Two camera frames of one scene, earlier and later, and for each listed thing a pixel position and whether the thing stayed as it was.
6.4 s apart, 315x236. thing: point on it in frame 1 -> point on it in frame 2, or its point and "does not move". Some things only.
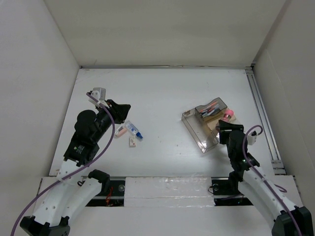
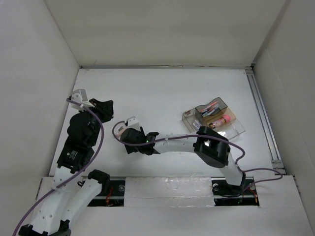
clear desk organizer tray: (203, 122) does not move
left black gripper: (119, 111) -> (105, 107)
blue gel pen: (209, 112) does not move
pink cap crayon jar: (228, 113) -> (224, 119)
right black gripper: (224, 125) -> (130, 149)
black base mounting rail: (114, 197) does not move
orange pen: (208, 106) does not move
